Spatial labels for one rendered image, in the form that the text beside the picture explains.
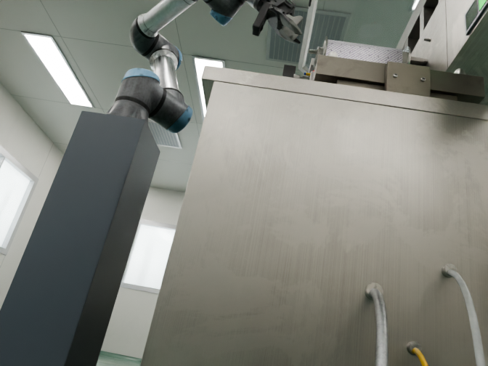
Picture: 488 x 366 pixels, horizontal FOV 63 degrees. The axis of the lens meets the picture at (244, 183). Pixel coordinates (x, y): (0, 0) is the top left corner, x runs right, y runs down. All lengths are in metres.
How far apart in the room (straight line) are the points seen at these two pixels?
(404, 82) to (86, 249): 0.88
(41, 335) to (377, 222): 0.80
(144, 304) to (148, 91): 5.62
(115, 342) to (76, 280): 5.76
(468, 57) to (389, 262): 0.67
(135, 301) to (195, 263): 6.09
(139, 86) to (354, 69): 0.68
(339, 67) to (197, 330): 0.68
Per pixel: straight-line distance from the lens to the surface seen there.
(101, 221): 1.12
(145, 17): 1.70
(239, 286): 0.73
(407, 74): 1.05
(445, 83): 1.10
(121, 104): 1.33
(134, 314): 6.80
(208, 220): 0.76
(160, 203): 7.16
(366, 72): 1.05
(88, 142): 1.24
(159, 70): 1.65
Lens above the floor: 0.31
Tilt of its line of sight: 23 degrees up
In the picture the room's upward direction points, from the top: 11 degrees clockwise
